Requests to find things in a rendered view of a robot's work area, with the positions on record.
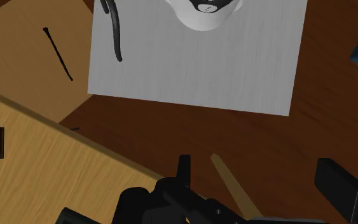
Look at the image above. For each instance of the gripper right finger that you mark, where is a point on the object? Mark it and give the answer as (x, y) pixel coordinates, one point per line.
(346, 186)

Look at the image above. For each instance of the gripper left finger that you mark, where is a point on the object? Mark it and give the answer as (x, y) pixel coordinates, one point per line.
(172, 201)

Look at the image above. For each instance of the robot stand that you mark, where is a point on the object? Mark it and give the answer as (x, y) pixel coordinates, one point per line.
(197, 68)

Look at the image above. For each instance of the black flat object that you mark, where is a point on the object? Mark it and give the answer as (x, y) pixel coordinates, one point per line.
(73, 217)

